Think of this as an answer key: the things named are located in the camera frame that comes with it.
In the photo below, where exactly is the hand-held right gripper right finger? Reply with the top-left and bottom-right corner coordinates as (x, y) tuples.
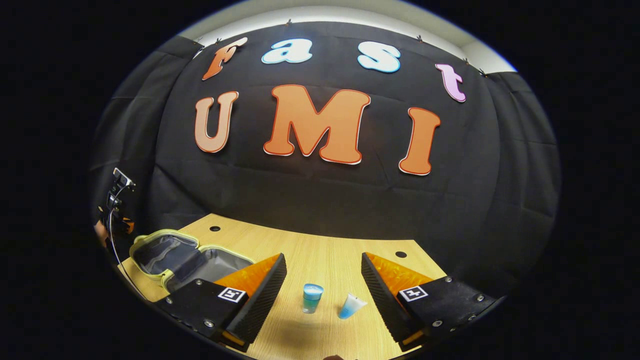
(361, 251), (501, 346)

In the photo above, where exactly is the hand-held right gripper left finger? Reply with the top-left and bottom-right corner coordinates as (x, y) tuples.
(155, 252), (288, 353)

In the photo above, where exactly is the white and blue tube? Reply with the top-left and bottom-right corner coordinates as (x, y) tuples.
(338, 293), (368, 320)

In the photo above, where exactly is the clear bottle with blue cap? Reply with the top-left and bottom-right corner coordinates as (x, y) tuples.
(302, 283), (325, 315)

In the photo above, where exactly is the pale yellow suitcase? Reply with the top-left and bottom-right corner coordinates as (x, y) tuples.
(129, 229), (256, 294)

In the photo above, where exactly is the black backdrop cloth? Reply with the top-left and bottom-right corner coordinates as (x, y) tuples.
(90, 20), (561, 296)

